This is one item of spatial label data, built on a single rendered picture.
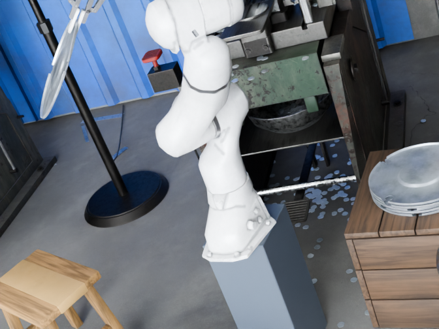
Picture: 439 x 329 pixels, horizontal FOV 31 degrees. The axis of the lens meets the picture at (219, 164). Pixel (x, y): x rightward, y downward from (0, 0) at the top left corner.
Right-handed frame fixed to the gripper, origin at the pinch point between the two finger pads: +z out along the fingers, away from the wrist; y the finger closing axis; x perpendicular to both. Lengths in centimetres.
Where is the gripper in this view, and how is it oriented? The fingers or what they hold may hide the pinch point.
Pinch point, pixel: (76, 20)
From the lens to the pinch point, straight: 215.5
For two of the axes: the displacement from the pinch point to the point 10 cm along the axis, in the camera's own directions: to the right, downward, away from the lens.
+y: -8.8, -3.0, -3.6
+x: 2.1, 4.2, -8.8
